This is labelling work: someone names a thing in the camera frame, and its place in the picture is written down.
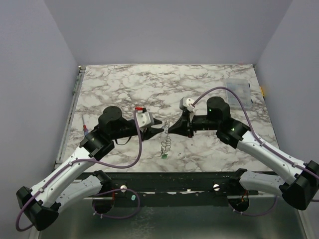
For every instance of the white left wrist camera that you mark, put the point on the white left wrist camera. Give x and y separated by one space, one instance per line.
144 118

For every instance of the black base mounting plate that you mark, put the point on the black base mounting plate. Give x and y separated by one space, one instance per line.
171 189

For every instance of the red blue screwdriver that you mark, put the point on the red blue screwdriver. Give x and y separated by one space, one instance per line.
85 130

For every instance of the clear plastic screw organizer box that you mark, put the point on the clear plastic screw organizer box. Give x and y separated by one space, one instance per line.
241 87

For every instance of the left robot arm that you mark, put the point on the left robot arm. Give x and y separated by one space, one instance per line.
43 202

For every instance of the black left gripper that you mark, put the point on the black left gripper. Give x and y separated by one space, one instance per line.
149 132

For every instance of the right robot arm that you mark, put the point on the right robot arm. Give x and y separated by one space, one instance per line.
296 181

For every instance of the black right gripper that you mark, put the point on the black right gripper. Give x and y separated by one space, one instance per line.
187 125

